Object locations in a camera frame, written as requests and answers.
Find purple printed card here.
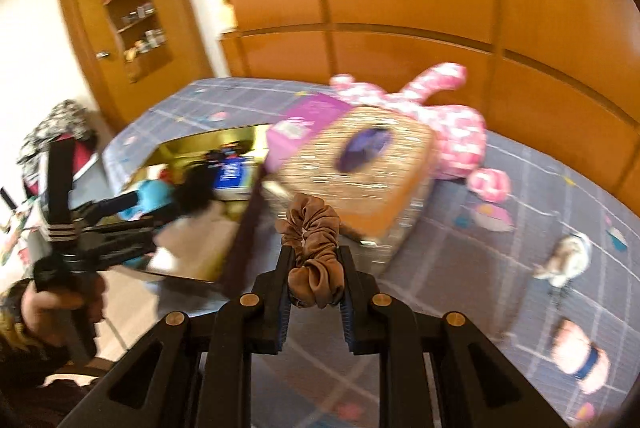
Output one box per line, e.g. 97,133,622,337
264,92,354,169

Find small white plush toy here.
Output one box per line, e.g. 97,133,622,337
532,232,594,289

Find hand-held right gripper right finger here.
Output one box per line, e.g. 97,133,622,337
336,245,571,428

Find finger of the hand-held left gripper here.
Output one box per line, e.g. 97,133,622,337
97,215,168,259
72,190,143,221

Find person's left hand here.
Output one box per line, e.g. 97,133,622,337
20,275,108,340

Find glittery box with purple window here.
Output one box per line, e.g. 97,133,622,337
262,105,438,256

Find pink spotted plush toy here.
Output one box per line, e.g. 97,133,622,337
330,62,512,203

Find small items on cabinet shelves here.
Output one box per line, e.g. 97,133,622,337
102,0,167,59

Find wooden glass-door cabinet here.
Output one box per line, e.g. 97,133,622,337
54,0,217,129

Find pink towel blue band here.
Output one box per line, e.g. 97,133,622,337
551,318,612,395

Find person's left forearm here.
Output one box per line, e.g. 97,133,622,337
0,283,51,381

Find black and white patterned bag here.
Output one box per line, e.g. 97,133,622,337
17,100,99,197

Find teal plush toy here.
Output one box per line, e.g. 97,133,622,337
136,178,182,219

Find shiny gold storage box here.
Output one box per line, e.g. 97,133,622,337
102,124,281,285

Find brown satin scrunchie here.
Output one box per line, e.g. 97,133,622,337
275,193,344,310

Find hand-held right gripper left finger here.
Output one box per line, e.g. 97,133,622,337
59,244,297,428

